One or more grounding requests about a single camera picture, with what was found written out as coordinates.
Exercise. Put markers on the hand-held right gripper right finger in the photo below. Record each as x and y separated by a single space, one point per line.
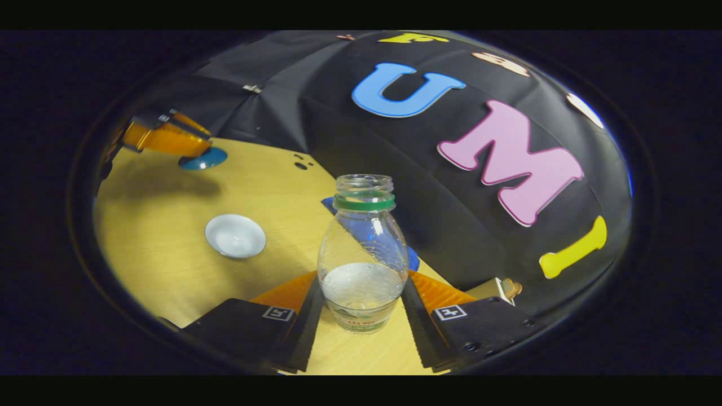
420 332

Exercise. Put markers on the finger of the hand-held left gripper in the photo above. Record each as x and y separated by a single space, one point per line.
175 117
163 140

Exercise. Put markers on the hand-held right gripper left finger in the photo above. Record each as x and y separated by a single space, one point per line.
304 332

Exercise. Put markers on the teal teacup lid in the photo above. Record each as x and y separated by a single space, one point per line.
203 160

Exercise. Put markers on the clear plastic water bottle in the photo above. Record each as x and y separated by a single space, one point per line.
361 293

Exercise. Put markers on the teal white-lined teacup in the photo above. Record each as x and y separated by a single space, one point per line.
235 237

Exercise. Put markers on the blue towel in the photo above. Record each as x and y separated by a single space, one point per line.
413 259

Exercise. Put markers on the white toaster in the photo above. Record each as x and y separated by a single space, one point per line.
488 290

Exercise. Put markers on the white cloth clip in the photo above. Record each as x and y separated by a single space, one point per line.
252 88

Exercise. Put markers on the toast slice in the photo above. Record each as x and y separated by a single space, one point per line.
512 288

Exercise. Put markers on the black backdrop cloth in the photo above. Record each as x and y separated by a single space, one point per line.
451 225

